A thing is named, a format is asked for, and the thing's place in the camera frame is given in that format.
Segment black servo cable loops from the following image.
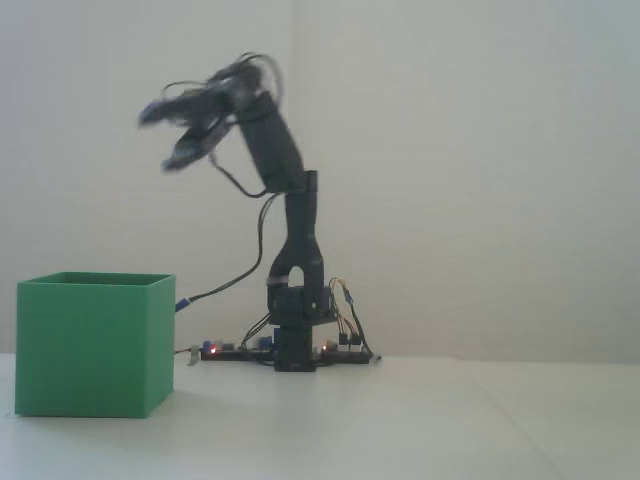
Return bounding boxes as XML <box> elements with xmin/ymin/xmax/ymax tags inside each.
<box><xmin>162</xmin><ymin>52</ymin><xmax>284</xmax><ymax>351</ymax></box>

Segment blue controller circuit board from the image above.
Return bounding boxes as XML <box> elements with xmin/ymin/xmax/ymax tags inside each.
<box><xmin>202</xmin><ymin>337</ymin><xmax>275</xmax><ymax>357</ymax></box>

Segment black mounting plate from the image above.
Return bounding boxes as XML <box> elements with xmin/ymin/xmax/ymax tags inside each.
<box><xmin>199</xmin><ymin>349</ymin><xmax>374</xmax><ymax>365</ymax></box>

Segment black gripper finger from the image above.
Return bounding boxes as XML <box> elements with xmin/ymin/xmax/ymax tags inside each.
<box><xmin>160</xmin><ymin>118</ymin><xmax>235</xmax><ymax>174</ymax></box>
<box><xmin>138</xmin><ymin>87</ymin><xmax>226</xmax><ymax>129</ymax></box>

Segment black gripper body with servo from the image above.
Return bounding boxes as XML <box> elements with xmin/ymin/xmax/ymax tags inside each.
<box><xmin>207</xmin><ymin>64</ymin><xmax>266</xmax><ymax>124</ymax></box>

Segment green open-top plastic bin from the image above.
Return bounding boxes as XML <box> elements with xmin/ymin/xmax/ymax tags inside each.
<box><xmin>14</xmin><ymin>271</ymin><xmax>177</xmax><ymax>419</ymax></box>

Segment black cable with blue connector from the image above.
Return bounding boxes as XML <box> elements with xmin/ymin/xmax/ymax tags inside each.
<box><xmin>174</xmin><ymin>192</ymin><xmax>279</xmax><ymax>311</ymax></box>

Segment coloured jumper wire bundle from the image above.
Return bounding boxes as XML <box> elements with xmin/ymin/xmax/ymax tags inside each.
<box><xmin>329</xmin><ymin>277</ymin><xmax>371</xmax><ymax>351</ymax></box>

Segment circuit board with white connectors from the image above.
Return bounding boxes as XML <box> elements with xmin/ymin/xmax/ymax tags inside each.
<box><xmin>319</xmin><ymin>339</ymin><xmax>371</xmax><ymax>359</ymax></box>

